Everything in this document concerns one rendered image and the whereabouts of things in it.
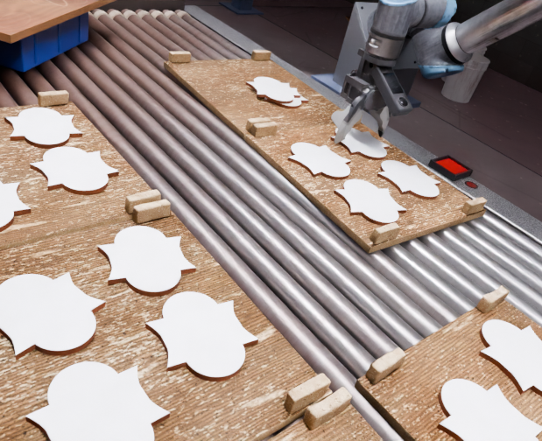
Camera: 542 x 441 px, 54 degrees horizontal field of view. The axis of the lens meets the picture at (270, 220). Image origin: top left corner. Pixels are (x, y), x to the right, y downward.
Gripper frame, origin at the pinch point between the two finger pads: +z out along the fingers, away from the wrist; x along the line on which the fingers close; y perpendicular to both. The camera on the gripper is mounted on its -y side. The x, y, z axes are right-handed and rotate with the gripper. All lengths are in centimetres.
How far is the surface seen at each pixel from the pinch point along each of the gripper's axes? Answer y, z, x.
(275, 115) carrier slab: 17.2, 0.3, 12.7
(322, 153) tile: -2.3, -0.1, 13.8
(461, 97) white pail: 171, 85, -318
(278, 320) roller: -36, 4, 49
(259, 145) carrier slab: 5.5, 0.6, 25.2
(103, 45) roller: 68, 1, 35
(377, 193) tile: -18.7, 0.2, 12.7
